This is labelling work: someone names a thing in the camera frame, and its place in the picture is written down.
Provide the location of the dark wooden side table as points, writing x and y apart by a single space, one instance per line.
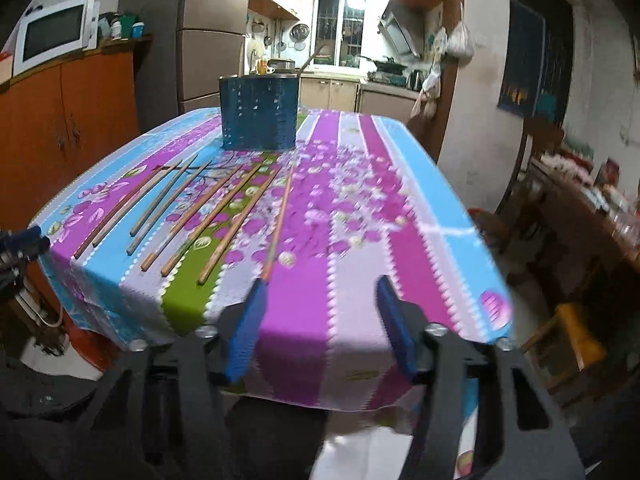
580 245

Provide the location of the white microwave oven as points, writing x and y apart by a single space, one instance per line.
54 31

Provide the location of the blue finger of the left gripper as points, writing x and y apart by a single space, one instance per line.
24 245

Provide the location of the small wooden stool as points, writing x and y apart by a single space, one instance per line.
563 349

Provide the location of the grey brown refrigerator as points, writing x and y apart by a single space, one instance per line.
194 43

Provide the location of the grey-brown chopstick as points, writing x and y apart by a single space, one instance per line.
183 182

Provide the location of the orange wooden cabinet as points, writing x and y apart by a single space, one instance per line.
61 118

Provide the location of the white plastic bag hanging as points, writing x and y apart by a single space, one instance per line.
459 43

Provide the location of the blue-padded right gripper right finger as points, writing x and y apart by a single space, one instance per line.
436 358

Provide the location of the black wok on stove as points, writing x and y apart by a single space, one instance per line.
390 66

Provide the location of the brown chopstick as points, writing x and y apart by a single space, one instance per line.
128 202

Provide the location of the blue perforated utensil holder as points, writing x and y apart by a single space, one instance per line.
259 112

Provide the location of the kitchen range hood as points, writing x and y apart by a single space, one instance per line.
403 29

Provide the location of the short tan chopstick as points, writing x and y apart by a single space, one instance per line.
174 172

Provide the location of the electric kettle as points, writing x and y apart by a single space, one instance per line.
416 80

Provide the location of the light wooden chopstick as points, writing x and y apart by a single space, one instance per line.
235 226

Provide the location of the wooden chopstick green band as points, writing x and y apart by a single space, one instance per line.
272 252

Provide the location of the colourful floral striped tablecloth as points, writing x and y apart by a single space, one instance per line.
366 201

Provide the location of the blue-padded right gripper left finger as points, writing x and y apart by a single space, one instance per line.
192 373

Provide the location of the wooden chair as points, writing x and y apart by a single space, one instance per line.
539 136

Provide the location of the wooden chopstick painted tip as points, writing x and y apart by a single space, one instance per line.
186 216

